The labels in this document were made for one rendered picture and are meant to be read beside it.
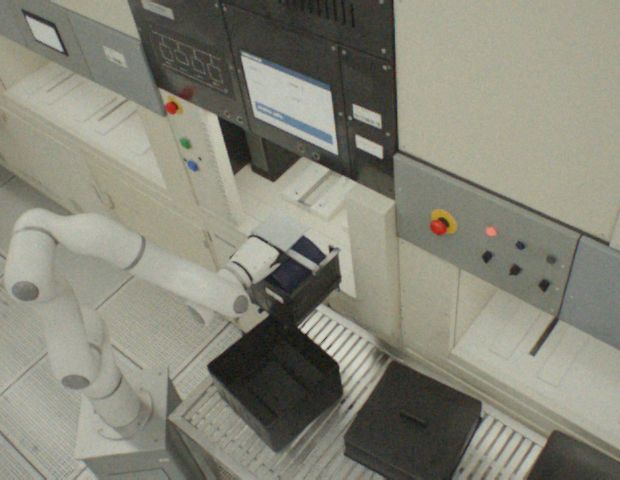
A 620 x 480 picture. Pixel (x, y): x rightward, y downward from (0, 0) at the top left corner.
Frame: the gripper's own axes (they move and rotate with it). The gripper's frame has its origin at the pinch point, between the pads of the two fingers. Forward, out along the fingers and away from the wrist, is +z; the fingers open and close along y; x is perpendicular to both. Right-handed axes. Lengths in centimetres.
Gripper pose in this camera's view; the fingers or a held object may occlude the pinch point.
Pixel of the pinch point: (280, 235)
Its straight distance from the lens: 186.6
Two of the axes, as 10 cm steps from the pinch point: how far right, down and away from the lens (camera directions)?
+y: 7.5, 4.4, -4.9
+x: -1.1, -6.4, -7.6
